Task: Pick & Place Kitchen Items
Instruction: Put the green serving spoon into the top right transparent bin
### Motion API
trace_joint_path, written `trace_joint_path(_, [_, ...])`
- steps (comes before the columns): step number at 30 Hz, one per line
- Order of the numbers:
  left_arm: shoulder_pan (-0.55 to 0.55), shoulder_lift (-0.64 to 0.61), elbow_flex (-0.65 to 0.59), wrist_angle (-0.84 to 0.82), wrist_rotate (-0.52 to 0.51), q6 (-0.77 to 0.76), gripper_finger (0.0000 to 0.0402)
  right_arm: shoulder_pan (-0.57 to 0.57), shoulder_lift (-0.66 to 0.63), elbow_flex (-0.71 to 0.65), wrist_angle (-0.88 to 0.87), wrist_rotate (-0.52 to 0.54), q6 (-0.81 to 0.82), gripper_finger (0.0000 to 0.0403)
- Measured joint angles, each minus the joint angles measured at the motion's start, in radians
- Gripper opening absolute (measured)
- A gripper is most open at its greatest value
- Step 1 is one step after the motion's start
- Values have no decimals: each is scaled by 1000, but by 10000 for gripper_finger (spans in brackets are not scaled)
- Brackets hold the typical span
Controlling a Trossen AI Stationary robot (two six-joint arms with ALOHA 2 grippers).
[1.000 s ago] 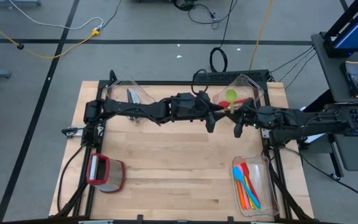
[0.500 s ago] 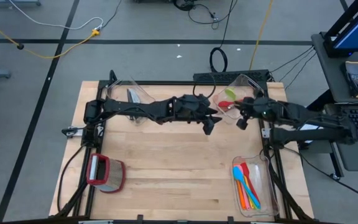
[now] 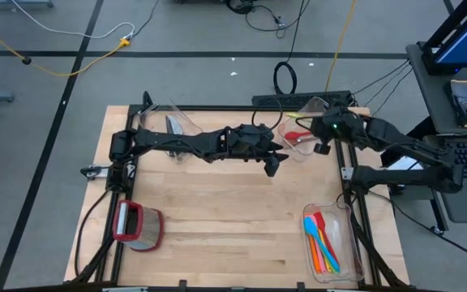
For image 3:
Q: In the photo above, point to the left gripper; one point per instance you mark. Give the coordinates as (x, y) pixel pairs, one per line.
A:
(247, 142)

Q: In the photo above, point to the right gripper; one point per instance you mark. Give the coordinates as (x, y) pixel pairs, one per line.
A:
(331, 125)

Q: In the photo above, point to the red silicone spoon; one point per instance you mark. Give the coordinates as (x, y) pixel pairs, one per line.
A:
(294, 136)

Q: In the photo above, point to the green silicone spoon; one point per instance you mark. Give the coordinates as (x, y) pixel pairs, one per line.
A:
(296, 115)

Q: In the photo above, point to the red silicone spatula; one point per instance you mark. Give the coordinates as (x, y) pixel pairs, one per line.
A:
(320, 221)

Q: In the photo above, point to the blue silicone spatula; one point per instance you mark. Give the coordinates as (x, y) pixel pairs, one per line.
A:
(310, 229)

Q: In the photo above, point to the black serrated knife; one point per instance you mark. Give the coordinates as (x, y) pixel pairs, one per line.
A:
(171, 125)

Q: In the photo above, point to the orange silicone spatula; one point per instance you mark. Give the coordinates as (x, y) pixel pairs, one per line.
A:
(314, 259)

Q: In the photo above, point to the yellow silicone spatula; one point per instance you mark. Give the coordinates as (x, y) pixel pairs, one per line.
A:
(326, 261)

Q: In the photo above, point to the green silicone spatula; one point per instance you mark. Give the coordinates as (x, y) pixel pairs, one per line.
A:
(333, 269)

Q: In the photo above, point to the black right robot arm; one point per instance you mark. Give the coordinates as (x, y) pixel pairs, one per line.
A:
(404, 176)

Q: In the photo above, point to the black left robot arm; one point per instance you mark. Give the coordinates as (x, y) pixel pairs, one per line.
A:
(168, 142)

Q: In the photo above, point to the clear plastic bin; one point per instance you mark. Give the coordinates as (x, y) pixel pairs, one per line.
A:
(314, 105)
(154, 115)

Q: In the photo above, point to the black perforated power strip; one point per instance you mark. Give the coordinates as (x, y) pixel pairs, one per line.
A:
(282, 98)

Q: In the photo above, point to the white paper sheet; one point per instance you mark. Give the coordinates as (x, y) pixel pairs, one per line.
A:
(404, 164)

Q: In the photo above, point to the dark grey side desk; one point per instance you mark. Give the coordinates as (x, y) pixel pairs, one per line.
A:
(432, 101)

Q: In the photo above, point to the clear rectangular dish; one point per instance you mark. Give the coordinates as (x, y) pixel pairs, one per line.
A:
(349, 251)

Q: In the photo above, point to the black work gloves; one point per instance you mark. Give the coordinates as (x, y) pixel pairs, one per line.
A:
(462, 101)

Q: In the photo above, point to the red mesh basket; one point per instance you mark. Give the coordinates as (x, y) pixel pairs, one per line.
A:
(144, 227)

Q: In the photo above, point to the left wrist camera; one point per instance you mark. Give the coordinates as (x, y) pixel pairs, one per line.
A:
(272, 166)

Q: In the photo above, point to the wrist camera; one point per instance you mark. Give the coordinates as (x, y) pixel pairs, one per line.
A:
(322, 148)
(272, 166)

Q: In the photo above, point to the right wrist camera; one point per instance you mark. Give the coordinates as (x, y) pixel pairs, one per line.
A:
(322, 148)

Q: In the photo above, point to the silver mounting bracket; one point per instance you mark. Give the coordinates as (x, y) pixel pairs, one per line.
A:
(95, 172)
(348, 174)

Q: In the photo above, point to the black table frame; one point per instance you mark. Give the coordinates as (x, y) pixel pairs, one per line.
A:
(217, 108)

